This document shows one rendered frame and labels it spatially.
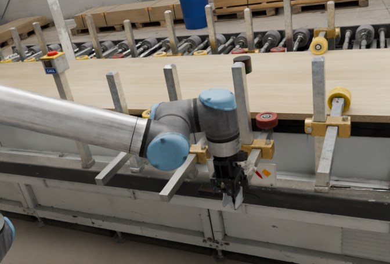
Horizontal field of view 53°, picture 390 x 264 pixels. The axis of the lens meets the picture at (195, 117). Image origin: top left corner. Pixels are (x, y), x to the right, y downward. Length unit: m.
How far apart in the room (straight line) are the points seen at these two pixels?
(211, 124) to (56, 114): 0.37
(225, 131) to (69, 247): 1.76
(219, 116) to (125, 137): 0.25
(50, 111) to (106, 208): 1.52
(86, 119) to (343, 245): 1.37
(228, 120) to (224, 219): 1.08
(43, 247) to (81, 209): 0.34
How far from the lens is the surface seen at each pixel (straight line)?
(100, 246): 2.50
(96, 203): 2.39
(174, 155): 0.86
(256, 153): 1.36
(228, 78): 1.92
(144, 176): 1.65
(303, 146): 1.60
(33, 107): 0.91
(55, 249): 2.62
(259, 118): 1.48
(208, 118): 0.98
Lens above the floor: 1.57
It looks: 25 degrees down
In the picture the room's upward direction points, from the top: 10 degrees counter-clockwise
